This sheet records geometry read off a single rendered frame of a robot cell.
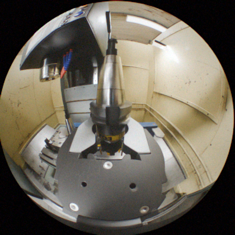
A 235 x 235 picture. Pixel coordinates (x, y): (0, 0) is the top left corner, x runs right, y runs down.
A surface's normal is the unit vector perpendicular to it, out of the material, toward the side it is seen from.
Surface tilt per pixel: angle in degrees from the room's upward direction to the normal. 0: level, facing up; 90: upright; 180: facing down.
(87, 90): 90
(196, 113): 91
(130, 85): 90
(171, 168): 24
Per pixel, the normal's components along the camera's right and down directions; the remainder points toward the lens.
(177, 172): -0.39, -0.80
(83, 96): 0.09, 0.46
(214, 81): -1.00, 0.00
